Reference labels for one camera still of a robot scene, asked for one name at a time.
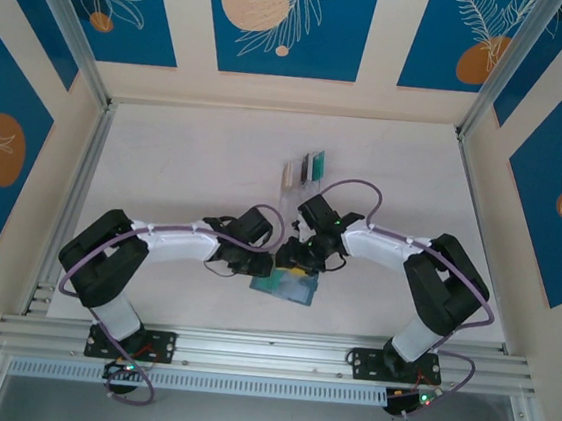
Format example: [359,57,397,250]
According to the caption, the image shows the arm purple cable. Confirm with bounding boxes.
[289,174,510,421]
[46,182,290,419]

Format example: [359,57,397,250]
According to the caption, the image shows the slotted grey cable duct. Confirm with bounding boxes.
[5,348,390,416]

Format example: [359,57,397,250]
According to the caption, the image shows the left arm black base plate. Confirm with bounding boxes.
[83,322,181,367]

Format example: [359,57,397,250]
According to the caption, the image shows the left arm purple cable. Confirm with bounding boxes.
[46,182,290,419]

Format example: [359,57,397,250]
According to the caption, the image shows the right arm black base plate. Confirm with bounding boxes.
[345,345,446,390]

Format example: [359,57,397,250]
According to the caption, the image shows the aluminium corner post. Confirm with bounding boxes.
[456,0,562,151]
[8,0,128,114]

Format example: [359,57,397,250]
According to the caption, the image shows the clear acrylic card stand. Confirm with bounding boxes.
[277,145,331,226]

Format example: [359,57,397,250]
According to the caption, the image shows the small circuit board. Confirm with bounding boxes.
[383,385,445,420]
[101,358,150,385]

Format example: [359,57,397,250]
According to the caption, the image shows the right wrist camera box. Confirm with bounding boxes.
[290,213,316,241]

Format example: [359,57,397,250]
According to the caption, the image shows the beige credit card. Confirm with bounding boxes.
[281,160,299,192]

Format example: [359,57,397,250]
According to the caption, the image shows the aluminium cross rail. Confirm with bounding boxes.
[0,293,543,410]

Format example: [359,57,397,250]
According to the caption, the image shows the black credit card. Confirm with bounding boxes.
[298,150,316,184]

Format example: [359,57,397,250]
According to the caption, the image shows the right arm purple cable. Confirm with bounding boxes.
[289,174,510,421]

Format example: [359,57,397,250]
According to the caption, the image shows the aluminium side rail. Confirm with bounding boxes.
[22,93,119,324]
[434,132,535,357]

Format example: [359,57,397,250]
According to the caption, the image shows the blue card holder wallet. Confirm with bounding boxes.
[247,262,322,309]

